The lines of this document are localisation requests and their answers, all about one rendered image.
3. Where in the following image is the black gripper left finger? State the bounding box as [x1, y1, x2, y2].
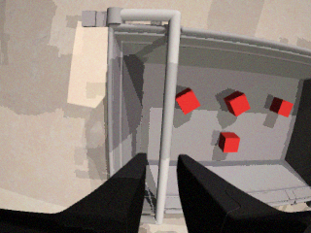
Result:
[0, 152, 147, 233]

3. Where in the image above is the small red block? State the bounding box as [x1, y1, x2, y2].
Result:
[218, 132, 240, 152]
[225, 90, 250, 117]
[269, 97, 293, 117]
[175, 86, 199, 114]

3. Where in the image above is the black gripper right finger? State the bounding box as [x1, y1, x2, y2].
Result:
[176, 154, 311, 233]

